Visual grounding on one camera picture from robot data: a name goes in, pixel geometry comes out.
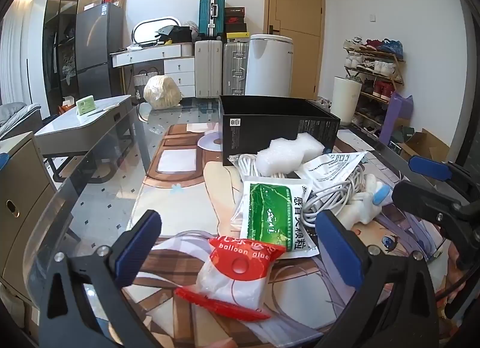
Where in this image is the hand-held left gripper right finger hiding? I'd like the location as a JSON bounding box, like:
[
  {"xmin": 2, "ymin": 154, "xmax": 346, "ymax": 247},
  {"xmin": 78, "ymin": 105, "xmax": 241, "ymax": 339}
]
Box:
[{"xmin": 315, "ymin": 210, "xmax": 440, "ymax": 348}]

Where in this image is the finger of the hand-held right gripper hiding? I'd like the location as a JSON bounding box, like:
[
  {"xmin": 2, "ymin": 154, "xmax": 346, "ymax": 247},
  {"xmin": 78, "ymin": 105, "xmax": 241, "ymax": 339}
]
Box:
[
  {"xmin": 391, "ymin": 179, "xmax": 470, "ymax": 223},
  {"xmin": 408, "ymin": 155, "xmax": 480, "ymax": 199}
]

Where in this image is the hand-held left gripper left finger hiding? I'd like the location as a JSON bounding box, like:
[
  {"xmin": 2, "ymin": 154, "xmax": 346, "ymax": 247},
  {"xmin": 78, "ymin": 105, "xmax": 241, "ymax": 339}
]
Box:
[{"xmin": 38, "ymin": 210, "xmax": 163, "ymax": 348}]

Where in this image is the white charging cable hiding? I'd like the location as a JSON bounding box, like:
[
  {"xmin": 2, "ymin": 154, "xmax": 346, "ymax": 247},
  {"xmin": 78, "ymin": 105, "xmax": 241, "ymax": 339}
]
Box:
[{"xmin": 302, "ymin": 166, "xmax": 376, "ymax": 229}]

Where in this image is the green and white packet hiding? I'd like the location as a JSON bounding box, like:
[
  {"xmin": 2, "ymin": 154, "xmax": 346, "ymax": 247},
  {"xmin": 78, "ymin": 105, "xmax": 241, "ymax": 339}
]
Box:
[{"xmin": 229, "ymin": 175, "xmax": 320, "ymax": 258}]

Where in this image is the white printed pouch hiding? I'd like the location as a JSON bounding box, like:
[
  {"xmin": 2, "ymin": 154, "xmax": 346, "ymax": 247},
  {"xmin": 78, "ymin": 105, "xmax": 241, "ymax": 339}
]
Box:
[{"xmin": 299, "ymin": 151, "xmax": 370, "ymax": 199}]

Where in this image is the red and white packet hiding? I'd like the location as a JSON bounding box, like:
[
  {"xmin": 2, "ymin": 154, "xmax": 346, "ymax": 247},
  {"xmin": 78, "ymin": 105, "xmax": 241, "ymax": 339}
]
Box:
[{"xmin": 174, "ymin": 235, "xmax": 287, "ymax": 322}]

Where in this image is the white foam piece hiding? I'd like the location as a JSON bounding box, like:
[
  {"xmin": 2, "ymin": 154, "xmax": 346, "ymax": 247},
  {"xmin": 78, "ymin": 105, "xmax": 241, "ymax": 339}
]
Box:
[{"xmin": 256, "ymin": 137, "xmax": 324, "ymax": 177}]

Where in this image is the thick white cord bundle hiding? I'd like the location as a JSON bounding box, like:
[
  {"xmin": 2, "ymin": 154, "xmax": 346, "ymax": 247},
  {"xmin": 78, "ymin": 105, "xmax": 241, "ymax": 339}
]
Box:
[{"xmin": 228, "ymin": 153, "xmax": 301, "ymax": 184}]

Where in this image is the black cardboard box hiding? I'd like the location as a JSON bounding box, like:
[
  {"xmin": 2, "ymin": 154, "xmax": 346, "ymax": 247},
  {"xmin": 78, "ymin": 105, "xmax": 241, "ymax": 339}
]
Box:
[{"xmin": 218, "ymin": 95, "xmax": 341, "ymax": 167}]

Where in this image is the open cardboard box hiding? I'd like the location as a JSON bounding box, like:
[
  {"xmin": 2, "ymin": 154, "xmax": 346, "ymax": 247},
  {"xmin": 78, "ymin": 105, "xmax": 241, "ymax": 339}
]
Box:
[{"xmin": 397, "ymin": 128, "xmax": 451, "ymax": 164}]

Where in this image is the purple bag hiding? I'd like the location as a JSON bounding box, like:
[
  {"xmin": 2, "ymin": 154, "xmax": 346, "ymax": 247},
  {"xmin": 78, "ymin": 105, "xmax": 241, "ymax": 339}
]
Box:
[{"xmin": 379, "ymin": 93, "xmax": 413, "ymax": 143}]

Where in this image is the printed table mat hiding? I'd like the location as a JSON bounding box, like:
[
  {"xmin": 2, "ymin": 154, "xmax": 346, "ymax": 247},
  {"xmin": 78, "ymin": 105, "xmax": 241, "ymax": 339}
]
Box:
[{"xmin": 112, "ymin": 123, "xmax": 466, "ymax": 348}]

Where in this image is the white round bin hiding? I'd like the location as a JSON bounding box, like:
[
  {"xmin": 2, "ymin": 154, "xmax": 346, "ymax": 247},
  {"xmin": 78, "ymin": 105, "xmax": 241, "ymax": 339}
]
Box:
[{"xmin": 330, "ymin": 76, "xmax": 363, "ymax": 124}]

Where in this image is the shoe rack with shoes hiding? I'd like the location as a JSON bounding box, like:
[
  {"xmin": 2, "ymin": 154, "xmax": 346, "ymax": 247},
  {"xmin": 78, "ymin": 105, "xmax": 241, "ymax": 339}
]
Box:
[{"xmin": 343, "ymin": 37, "xmax": 406, "ymax": 132}]

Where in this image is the silver disc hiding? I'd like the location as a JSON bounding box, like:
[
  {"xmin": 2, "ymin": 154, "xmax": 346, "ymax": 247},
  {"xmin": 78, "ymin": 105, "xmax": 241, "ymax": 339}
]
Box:
[{"xmin": 197, "ymin": 132, "xmax": 223, "ymax": 152}]

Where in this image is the grey side table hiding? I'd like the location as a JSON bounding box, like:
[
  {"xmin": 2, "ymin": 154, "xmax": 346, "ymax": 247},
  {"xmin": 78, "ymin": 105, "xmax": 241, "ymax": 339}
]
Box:
[{"xmin": 34, "ymin": 95, "xmax": 137, "ymax": 184}]

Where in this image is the green box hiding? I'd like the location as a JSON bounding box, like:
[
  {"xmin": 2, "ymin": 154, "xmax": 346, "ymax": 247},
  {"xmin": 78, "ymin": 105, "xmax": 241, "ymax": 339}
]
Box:
[{"xmin": 76, "ymin": 96, "xmax": 98, "ymax": 115}]

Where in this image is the cream yarn ball in bag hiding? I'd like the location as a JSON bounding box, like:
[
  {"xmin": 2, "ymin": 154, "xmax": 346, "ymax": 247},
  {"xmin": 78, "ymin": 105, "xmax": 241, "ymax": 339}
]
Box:
[{"xmin": 143, "ymin": 75, "xmax": 184, "ymax": 110}]

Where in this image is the grey sofa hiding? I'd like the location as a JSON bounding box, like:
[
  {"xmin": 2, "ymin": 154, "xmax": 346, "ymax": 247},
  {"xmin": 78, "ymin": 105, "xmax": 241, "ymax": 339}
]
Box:
[{"xmin": 0, "ymin": 102, "xmax": 43, "ymax": 139}]

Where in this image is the white dresser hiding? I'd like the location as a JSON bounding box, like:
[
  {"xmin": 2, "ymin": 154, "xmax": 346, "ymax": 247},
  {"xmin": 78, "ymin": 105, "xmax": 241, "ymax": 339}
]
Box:
[{"xmin": 110, "ymin": 43, "xmax": 196, "ymax": 98}]

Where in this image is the white cylindrical appliance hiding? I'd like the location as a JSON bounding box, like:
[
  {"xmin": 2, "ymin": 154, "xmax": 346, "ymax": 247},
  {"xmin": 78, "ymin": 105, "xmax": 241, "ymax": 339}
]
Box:
[{"xmin": 245, "ymin": 34, "xmax": 294, "ymax": 98}]

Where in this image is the white suitcase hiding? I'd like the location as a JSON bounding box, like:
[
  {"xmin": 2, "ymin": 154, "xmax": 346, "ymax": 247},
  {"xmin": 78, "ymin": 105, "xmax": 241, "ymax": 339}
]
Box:
[{"xmin": 194, "ymin": 39, "xmax": 224, "ymax": 98}]

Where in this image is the silver suitcase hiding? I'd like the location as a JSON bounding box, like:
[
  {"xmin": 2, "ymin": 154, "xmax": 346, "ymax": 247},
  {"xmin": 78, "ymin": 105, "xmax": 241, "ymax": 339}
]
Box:
[{"xmin": 223, "ymin": 41, "xmax": 250, "ymax": 97}]

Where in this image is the grey refrigerator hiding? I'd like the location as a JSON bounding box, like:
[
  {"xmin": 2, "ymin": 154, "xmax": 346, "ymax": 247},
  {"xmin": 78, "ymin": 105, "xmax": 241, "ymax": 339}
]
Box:
[{"xmin": 76, "ymin": 2, "xmax": 125, "ymax": 100}]

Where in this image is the wooden door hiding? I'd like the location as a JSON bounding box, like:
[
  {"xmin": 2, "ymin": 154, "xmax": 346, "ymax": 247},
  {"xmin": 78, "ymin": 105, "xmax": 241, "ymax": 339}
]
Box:
[{"xmin": 264, "ymin": 0, "xmax": 324, "ymax": 101}]

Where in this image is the black bag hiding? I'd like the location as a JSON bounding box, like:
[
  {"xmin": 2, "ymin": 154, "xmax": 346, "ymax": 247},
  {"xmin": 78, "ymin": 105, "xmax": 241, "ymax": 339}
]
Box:
[{"xmin": 155, "ymin": 25, "xmax": 193, "ymax": 44}]

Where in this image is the oval mirror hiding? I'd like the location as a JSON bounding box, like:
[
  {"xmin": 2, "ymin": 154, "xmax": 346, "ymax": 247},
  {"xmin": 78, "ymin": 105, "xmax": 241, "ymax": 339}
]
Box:
[{"xmin": 131, "ymin": 15, "xmax": 182, "ymax": 47}]

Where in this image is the tall dark cabinet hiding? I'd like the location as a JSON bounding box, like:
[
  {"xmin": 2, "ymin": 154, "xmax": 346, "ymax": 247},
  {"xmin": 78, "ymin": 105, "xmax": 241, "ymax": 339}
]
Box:
[{"xmin": 42, "ymin": 0, "xmax": 103, "ymax": 117}]

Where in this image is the white curtain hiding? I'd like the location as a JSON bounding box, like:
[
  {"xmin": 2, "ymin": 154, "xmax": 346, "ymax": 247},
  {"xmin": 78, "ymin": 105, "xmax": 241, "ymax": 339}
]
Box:
[{"xmin": 0, "ymin": 0, "xmax": 35, "ymax": 106}]

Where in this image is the stack of shoe boxes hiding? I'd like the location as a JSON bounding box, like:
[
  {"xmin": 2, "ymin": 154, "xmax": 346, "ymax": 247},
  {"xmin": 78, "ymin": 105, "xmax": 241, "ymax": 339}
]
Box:
[{"xmin": 224, "ymin": 7, "xmax": 251, "ymax": 44}]

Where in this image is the teal suitcase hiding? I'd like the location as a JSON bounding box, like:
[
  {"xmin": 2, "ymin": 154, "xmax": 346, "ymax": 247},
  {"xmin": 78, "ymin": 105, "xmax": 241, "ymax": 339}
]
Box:
[{"xmin": 198, "ymin": 0, "xmax": 227, "ymax": 39}]

